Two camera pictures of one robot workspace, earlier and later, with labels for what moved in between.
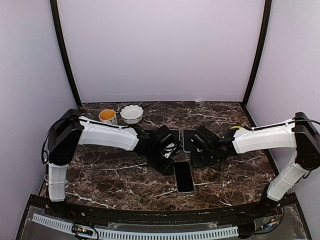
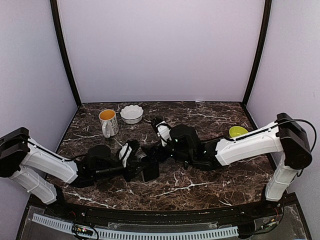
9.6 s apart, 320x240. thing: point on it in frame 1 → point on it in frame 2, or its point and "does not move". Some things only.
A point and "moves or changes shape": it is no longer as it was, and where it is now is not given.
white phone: [184, 177] → [150, 170]
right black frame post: [267, 14] does not move
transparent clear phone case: [184, 183] moves or changes shape
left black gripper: [165, 168] → [131, 172]
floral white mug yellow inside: [108, 116] does not move
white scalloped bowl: [131, 114] does not move
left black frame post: [55, 14] does not move
